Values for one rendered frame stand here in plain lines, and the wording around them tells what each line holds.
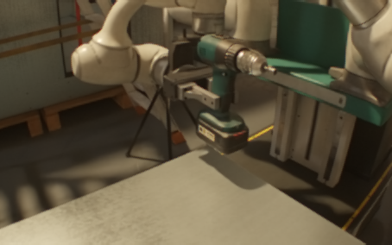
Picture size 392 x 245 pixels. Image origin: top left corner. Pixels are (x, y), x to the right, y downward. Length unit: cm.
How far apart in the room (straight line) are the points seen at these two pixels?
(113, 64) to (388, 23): 62
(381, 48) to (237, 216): 44
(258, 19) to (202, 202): 66
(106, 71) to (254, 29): 54
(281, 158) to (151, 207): 85
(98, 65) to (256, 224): 51
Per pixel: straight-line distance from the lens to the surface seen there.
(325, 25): 109
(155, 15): 265
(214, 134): 67
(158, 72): 80
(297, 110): 132
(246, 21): 109
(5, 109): 247
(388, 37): 65
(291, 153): 142
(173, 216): 64
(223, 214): 65
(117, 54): 78
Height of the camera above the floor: 110
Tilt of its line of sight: 28 degrees down
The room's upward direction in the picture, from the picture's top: straight up
